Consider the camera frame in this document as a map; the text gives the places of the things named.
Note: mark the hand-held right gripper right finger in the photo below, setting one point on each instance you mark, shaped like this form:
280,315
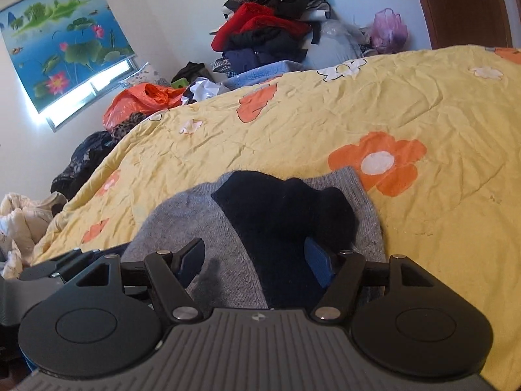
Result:
319,264

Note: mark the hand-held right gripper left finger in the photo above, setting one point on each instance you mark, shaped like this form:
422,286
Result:
191,264

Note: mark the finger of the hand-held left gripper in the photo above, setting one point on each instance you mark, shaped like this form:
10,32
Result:
61,266

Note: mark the grey and navy knit sweater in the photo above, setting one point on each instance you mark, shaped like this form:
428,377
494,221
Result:
228,228

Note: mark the cream quilt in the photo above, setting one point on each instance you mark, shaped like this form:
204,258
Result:
24,228

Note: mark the dark patterned clothing heap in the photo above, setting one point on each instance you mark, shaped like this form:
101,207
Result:
81,159

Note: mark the leopard print cloth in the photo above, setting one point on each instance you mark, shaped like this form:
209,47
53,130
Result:
128,126

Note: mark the yellow floral blanket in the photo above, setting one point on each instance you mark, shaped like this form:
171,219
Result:
325,110

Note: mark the window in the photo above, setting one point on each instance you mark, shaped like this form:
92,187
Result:
69,106

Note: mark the orange plastic bag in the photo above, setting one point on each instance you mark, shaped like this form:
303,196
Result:
134,102

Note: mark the white crumpled plastic bag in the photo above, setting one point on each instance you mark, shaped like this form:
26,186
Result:
203,89

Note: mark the small green object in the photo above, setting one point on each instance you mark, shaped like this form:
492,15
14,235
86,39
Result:
179,83

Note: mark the black cloth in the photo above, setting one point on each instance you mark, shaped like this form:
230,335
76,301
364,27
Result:
193,71

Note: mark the blue floral white pillow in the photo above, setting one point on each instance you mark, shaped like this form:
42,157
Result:
144,75

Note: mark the navy garment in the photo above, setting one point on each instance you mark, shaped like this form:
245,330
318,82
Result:
248,59

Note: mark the grey translucent plastic bag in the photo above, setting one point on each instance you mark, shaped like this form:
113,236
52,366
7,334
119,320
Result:
333,47

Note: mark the purple plastic bag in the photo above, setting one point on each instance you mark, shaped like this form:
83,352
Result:
388,30

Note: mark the red garment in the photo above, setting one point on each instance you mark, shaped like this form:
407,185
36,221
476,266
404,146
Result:
252,22

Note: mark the brown wooden door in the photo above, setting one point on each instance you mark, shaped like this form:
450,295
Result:
460,4

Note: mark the lotus pond wall poster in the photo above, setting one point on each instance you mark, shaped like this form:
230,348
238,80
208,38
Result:
61,40

